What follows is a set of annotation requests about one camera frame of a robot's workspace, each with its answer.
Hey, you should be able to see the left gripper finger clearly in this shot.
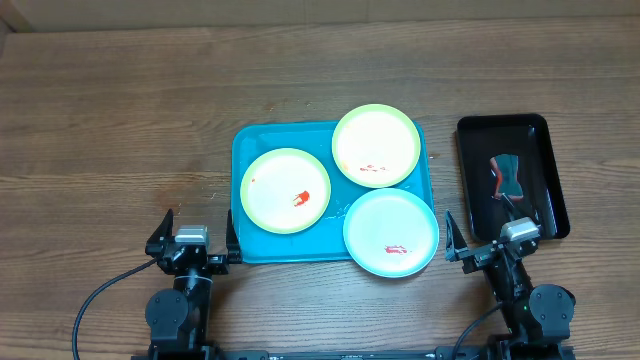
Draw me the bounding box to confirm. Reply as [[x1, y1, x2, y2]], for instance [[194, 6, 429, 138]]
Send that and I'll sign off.
[[225, 209, 242, 256], [147, 209, 174, 245]]

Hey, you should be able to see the light blue plate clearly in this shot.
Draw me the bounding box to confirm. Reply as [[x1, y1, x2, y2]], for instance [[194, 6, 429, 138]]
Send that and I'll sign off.
[[343, 188, 439, 278]]

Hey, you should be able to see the green plate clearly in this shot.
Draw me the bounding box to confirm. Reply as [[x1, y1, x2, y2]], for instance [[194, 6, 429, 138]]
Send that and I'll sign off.
[[331, 104, 421, 188], [240, 148, 331, 234]]

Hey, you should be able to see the green and red sponge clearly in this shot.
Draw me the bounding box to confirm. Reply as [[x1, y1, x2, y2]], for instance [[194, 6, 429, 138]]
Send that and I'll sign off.
[[489, 154, 524, 201]]

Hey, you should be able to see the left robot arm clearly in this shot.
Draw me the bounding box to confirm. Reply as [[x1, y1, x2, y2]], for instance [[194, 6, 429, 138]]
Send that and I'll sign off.
[[145, 211, 242, 360]]

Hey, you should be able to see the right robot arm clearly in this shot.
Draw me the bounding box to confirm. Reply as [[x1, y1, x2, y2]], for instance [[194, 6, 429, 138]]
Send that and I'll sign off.
[[440, 212, 576, 360]]

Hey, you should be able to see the teal plastic serving tray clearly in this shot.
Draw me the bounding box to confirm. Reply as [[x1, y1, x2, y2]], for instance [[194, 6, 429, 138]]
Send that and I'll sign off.
[[228, 121, 438, 264]]

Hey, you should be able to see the black rectangular tray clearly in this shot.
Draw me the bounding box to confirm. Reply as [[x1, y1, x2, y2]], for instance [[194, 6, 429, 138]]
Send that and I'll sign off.
[[456, 113, 571, 242]]

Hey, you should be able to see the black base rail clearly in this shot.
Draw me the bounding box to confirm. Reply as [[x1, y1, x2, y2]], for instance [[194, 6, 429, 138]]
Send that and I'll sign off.
[[131, 346, 576, 360]]

